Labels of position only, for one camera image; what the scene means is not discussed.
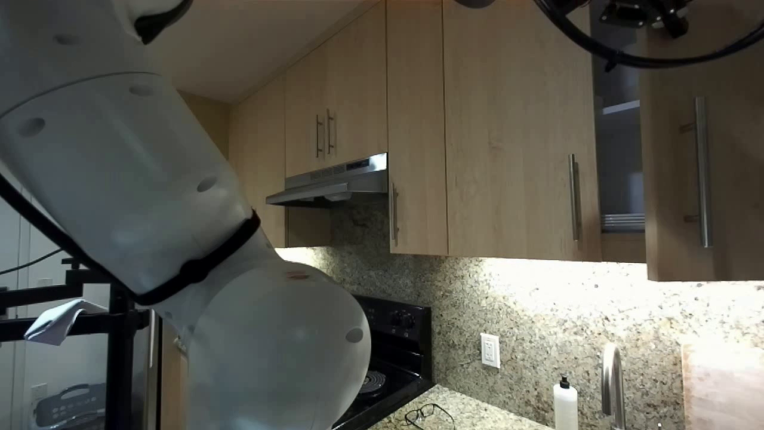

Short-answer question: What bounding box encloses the wooden cutting board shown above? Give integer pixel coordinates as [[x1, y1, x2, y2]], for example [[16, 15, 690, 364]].
[[681, 342, 764, 430]]

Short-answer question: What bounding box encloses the wooden upper cabinet door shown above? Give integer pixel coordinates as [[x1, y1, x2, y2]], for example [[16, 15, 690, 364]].
[[443, 0, 600, 260]]

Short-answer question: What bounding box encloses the wooden cabinet door with handle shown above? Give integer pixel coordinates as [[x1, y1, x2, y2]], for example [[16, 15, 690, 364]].
[[637, 0, 764, 285]]

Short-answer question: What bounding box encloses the open cabinet with shelves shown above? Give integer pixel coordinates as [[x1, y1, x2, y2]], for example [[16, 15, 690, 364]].
[[593, 61, 644, 262]]

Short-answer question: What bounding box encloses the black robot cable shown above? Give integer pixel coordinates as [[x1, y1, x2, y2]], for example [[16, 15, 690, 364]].
[[533, 0, 764, 73]]

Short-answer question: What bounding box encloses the black stove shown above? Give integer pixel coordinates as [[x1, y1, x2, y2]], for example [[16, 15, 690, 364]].
[[332, 296, 433, 430]]

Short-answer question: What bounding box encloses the chrome kitchen faucet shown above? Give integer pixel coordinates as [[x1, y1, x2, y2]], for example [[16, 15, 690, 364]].
[[601, 345, 626, 430]]

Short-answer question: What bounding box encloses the stainless range hood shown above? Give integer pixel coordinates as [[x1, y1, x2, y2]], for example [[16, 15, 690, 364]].
[[268, 154, 388, 206]]

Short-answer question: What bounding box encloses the white wall outlet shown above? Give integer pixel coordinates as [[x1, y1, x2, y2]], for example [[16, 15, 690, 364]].
[[480, 334, 502, 368]]

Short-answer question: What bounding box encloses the white soap bottle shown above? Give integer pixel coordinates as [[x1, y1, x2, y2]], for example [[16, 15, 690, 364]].
[[553, 377, 578, 430]]

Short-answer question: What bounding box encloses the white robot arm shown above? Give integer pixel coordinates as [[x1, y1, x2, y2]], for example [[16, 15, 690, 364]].
[[0, 0, 373, 430]]

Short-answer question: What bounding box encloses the black metal stand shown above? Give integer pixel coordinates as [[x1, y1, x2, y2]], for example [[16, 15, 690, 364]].
[[0, 204, 160, 430]]

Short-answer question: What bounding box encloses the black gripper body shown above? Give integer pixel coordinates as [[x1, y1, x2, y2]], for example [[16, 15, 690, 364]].
[[600, 0, 690, 39]]

